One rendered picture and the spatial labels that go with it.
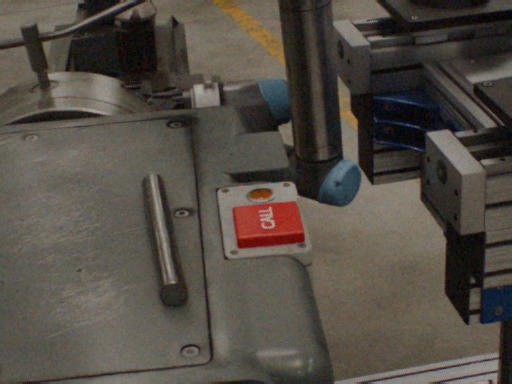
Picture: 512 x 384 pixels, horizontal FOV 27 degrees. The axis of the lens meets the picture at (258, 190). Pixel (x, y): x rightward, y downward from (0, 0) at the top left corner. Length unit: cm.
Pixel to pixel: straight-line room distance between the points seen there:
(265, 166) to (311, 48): 46
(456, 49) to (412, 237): 162
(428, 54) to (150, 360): 112
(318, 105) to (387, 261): 177
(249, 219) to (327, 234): 248
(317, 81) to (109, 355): 80
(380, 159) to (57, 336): 112
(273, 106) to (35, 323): 85
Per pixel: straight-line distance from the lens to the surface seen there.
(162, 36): 273
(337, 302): 309
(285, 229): 93
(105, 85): 138
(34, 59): 136
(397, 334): 296
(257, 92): 164
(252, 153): 109
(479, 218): 138
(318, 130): 156
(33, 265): 94
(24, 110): 133
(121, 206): 102
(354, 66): 179
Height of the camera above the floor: 173
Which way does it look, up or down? 28 degrees down
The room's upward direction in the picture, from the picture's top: 4 degrees counter-clockwise
